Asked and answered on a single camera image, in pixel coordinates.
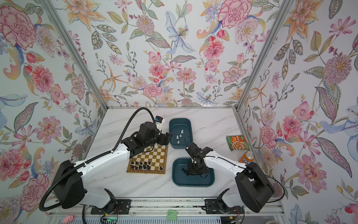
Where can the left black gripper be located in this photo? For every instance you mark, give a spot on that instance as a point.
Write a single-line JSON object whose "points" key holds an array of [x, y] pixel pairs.
{"points": [[167, 140]]}

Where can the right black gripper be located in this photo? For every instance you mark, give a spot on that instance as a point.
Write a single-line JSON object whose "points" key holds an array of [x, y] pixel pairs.
{"points": [[192, 172]]}

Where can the wooden chess board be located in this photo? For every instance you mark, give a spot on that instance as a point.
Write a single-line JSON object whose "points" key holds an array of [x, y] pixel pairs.
{"points": [[159, 153]]}

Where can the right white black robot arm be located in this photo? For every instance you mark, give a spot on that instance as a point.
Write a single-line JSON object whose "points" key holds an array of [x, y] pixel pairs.
{"points": [[254, 188]]}

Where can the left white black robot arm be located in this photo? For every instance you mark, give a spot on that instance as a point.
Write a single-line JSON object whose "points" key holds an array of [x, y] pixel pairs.
{"points": [[70, 185]]}

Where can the black chess pieces in bin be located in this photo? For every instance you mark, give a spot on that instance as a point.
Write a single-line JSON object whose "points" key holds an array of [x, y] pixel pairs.
{"points": [[184, 170]]}

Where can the black chess pieces on board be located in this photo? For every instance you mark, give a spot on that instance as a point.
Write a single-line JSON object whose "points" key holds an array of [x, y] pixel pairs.
{"points": [[149, 165]]}

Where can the near teal plastic bin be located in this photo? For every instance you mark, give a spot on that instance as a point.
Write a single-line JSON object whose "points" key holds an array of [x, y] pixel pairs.
{"points": [[181, 179]]}

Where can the teal plastic bin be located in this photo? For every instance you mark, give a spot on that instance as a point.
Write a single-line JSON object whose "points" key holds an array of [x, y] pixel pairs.
{"points": [[175, 127], [181, 179]]}

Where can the far teal plastic bin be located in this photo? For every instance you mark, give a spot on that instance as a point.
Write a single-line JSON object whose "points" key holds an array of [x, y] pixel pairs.
{"points": [[175, 127]]}

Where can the green snack packet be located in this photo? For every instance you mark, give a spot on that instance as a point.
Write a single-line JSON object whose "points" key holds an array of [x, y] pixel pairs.
{"points": [[237, 142]]}

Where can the orange soda can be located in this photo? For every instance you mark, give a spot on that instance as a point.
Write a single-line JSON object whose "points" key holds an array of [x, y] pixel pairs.
{"points": [[247, 157]]}

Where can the pink toy pig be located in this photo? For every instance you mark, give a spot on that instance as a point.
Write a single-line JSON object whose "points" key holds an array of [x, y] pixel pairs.
{"points": [[68, 219]]}

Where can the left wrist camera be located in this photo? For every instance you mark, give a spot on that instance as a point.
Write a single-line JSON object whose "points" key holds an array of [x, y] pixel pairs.
{"points": [[159, 121]]}

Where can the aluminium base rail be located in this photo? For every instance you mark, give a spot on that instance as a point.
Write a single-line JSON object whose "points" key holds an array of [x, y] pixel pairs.
{"points": [[191, 206]]}

